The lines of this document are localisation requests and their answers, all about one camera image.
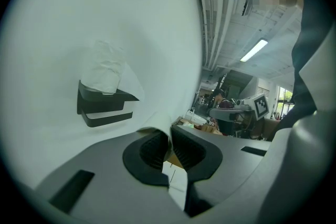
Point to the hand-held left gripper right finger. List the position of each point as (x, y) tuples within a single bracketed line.
[(236, 165)]

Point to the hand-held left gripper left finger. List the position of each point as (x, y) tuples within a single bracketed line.
[(105, 160)]

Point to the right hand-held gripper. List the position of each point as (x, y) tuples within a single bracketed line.
[(261, 107)]

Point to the white toilet paper roll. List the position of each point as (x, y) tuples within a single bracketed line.
[(102, 73)]

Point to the person's right forearm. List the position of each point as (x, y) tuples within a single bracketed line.
[(271, 127)]

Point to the small green packet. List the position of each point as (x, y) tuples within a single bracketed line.
[(188, 125)]

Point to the glass window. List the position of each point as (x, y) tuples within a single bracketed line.
[(284, 102)]

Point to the long ceiling light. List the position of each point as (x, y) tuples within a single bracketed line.
[(254, 49)]

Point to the black wall paper holder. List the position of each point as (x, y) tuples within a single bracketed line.
[(99, 102)]

